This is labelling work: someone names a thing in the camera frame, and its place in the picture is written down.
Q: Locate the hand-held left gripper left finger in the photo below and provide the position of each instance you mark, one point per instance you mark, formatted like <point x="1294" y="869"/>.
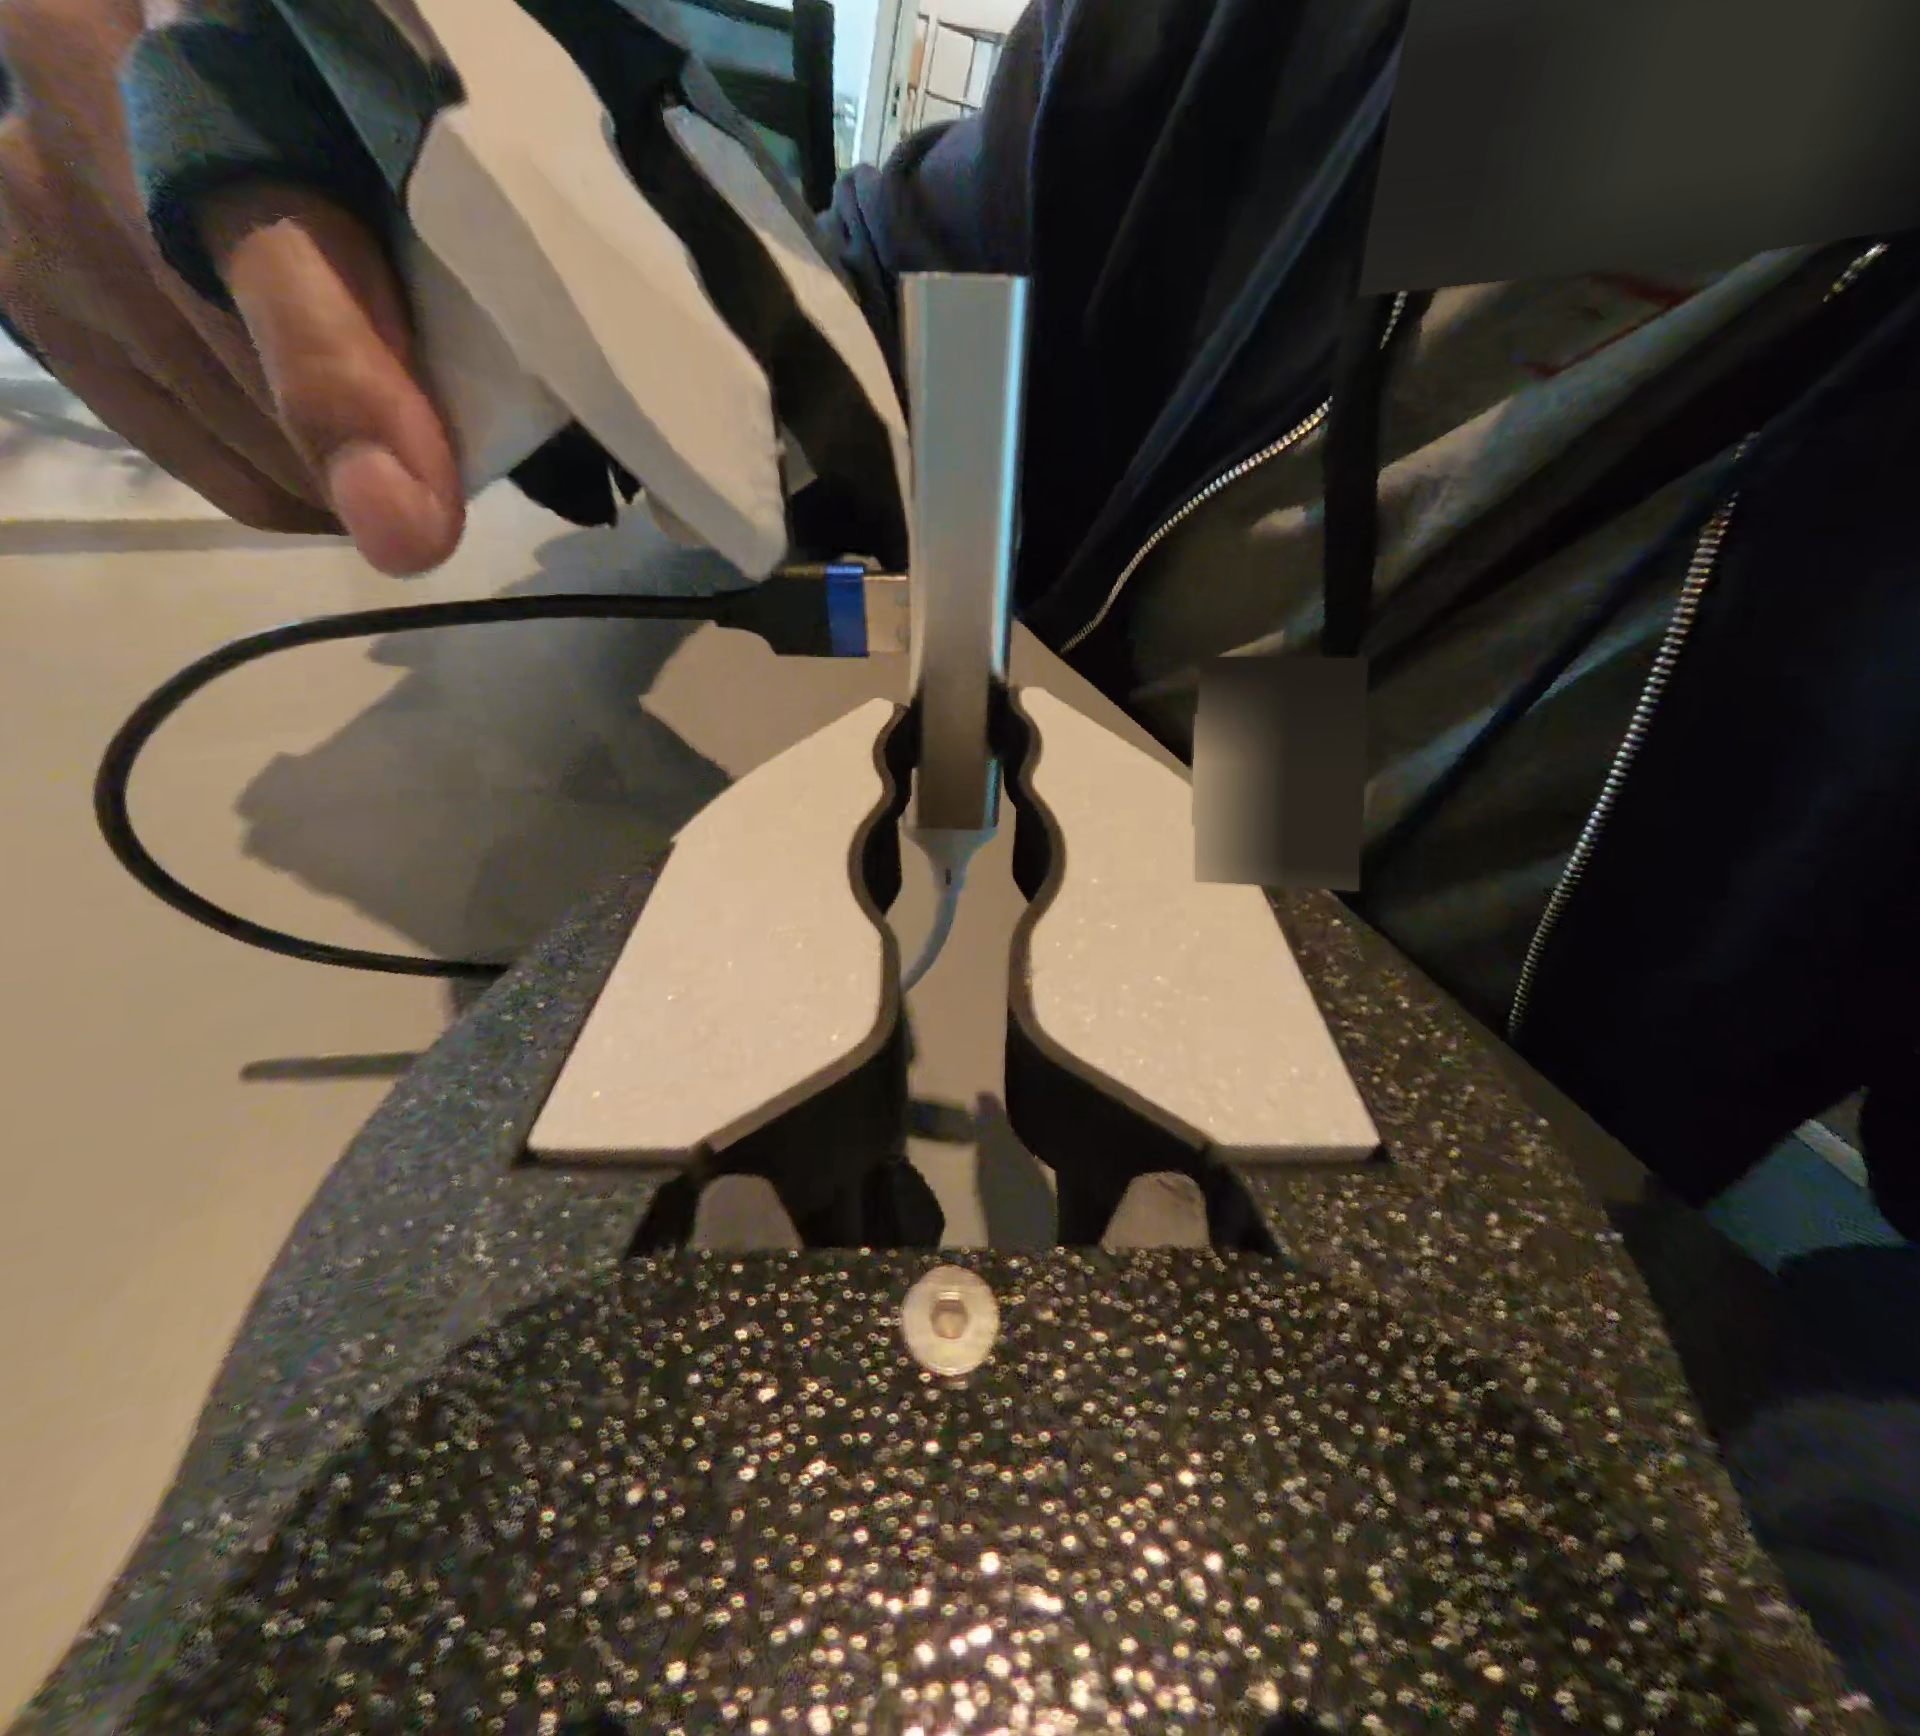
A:
<point x="736" y="987"/>

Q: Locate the person's torso in dark jacket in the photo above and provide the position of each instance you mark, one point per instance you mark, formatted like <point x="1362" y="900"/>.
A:
<point x="1500" y="506"/>

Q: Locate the black office chair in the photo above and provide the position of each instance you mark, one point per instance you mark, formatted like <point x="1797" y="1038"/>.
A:
<point x="767" y="86"/>

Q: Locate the person's right hand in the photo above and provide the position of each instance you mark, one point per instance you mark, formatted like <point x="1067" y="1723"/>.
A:
<point x="151" y="327"/>

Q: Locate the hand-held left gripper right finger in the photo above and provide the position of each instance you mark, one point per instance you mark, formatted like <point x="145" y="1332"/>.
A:
<point x="1201" y="987"/>

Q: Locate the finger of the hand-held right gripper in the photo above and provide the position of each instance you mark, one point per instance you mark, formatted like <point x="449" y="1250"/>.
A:
<point x="810" y="356"/>
<point x="601" y="297"/>

